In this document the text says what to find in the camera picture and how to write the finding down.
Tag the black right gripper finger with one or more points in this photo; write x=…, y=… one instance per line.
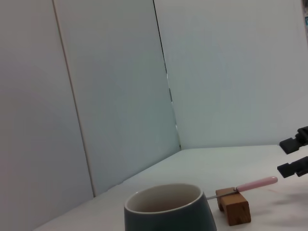
x=292, y=144
x=291, y=167

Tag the dark grey ceramic mug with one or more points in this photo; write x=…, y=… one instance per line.
x=168, y=216

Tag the arched light wooden block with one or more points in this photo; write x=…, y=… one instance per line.
x=237, y=209

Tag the blue white background object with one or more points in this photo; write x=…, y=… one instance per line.
x=306, y=26

